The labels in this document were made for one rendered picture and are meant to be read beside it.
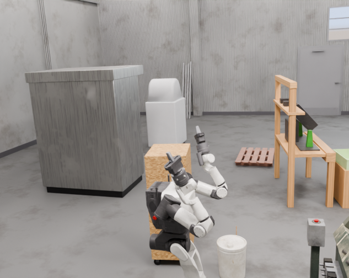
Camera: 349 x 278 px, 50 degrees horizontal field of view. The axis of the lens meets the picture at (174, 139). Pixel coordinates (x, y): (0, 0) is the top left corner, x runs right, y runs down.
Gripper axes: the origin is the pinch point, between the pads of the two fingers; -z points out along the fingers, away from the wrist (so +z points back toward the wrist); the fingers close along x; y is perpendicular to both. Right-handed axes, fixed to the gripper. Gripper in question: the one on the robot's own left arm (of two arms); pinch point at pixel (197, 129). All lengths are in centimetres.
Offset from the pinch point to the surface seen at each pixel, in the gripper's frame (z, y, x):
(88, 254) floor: 86, 112, -200
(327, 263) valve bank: 116, -60, 15
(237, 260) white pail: 121, -31, -99
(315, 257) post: 118, -68, -15
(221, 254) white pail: 112, -19, -104
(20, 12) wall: -484, 175, -662
